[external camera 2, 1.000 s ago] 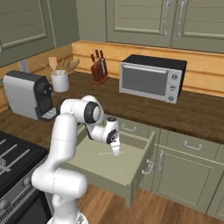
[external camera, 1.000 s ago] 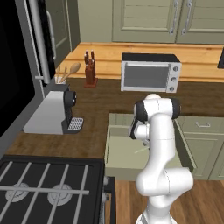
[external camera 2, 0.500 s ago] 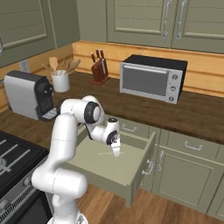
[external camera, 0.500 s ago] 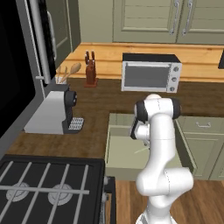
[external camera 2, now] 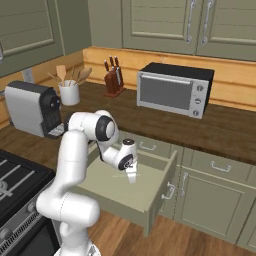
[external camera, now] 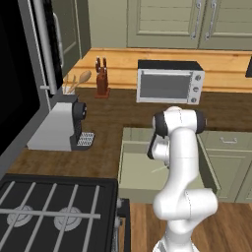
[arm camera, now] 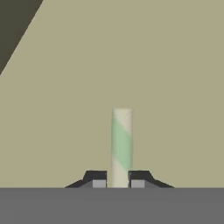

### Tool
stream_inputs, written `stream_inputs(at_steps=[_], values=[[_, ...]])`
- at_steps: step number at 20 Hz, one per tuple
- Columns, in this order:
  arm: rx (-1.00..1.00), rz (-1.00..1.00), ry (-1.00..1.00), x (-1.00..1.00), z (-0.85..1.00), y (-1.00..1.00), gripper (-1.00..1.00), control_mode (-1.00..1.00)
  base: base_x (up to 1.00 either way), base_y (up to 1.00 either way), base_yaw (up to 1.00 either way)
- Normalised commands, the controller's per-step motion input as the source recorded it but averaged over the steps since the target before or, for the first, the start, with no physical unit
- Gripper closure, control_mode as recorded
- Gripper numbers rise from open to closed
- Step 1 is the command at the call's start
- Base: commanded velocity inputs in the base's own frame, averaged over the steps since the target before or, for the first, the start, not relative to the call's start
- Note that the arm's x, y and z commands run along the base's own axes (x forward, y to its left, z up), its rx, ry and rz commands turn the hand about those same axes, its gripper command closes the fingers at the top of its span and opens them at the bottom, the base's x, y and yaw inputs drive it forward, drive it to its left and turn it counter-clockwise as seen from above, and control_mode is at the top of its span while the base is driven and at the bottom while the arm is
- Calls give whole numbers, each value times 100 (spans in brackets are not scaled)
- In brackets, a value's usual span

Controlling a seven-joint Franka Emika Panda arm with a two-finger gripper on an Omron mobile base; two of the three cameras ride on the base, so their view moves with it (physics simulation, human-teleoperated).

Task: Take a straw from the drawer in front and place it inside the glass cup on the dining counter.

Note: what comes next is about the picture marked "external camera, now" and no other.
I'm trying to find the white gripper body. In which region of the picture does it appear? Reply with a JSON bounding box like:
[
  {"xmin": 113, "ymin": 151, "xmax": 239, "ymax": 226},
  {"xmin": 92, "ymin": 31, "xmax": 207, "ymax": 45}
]
[{"xmin": 153, "ymin": 137, "xmax": 170, "ymax": 167}]

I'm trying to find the open green drawer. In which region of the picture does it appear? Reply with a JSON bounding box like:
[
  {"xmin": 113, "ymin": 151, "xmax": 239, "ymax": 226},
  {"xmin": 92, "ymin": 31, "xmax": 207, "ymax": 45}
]
[{"xmin": 117, "ymin": 126, "xmax": 219, "ymax": 205}]

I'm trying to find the green drawer front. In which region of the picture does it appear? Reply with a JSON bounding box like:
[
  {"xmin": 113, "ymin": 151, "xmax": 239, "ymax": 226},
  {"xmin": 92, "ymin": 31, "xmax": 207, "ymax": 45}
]
[{"xmin": 198, "ymin": 130, "xmax": 252, "ymax": 153}]

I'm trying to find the silver toaster oven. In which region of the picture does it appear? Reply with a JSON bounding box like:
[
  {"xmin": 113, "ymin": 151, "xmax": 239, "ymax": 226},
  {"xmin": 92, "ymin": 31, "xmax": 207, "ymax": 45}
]
[{"xmin": 136, "ymin": 59, "xmax": 206, "ymax": 105}]

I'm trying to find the green cupboard door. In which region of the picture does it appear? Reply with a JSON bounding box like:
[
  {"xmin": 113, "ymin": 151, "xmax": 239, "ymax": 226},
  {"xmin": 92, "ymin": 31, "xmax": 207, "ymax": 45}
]
[{"xmin": 200, "ymin": 148, "xmax": 252, "ymax": 204}]

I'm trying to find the brown wooden knife block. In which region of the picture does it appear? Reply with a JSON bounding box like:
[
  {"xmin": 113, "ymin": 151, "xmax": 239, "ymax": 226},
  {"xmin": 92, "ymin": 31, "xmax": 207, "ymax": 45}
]
[{"xmin": 94, "ymin": 56, "xmax": 111, "ymax": 99}]

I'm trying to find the grey coffee machine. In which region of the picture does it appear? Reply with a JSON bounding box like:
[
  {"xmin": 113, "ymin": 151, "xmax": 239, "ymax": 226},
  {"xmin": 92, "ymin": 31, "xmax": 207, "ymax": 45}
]
[{"xmin": 27, "ymin": 99, "xmax": 96, "ymax": 153}]

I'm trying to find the white pot of wooden utensils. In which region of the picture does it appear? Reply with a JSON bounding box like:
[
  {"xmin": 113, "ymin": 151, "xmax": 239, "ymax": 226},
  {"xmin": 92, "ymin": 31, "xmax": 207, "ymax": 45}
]
[{"xmin": 62, "ymin": 70, "xmax": 94, "ymax": 96}]

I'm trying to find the black gas hob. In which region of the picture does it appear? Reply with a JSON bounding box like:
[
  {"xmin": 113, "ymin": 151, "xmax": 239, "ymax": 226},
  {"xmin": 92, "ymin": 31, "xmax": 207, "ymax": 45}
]
[{"xmin": 0, "ymin": 173, "xmax": 119, "ymax": 252}]

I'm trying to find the black object at edge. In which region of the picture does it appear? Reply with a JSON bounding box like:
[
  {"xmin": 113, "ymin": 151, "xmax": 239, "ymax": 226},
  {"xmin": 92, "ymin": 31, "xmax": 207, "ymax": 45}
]
[{"xmin": 244, "ymin": 55, "xmax": 252, "ymax": 79}]

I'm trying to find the green cupboard run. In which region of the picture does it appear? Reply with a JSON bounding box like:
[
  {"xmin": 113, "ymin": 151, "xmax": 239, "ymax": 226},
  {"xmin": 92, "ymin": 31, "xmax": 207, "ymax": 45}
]
[{"xmin": 126, "ymin": 0, "xmax": 252, "ymax": 52}]

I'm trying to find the tall green cupboard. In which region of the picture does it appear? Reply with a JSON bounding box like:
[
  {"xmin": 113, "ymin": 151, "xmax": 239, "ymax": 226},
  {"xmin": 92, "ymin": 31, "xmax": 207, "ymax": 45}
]
[{"xmin": 51, "ymin": 0, "xmax": 92, "ymax": 77}]

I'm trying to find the black stainless steel fridge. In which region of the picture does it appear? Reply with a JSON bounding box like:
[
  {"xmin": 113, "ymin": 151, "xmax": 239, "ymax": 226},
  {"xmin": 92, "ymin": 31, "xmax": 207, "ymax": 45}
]
[{"xmin": 0, "ymin": 0, "xmax": 64, "ymax": 178}]

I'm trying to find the silver drawer handle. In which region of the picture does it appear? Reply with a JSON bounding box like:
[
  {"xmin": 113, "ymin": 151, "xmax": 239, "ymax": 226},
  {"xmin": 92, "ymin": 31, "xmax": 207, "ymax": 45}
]
[{"xmin": 220, "ymin": 136, "xmax": 238, "ymax": 145}]

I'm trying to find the grey fridge handle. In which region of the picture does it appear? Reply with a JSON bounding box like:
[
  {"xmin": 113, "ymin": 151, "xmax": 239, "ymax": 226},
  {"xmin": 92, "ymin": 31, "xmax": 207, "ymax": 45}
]
[{"xmin": 31, "ymin": 0, "xmax": 59, "ymax": 92}]

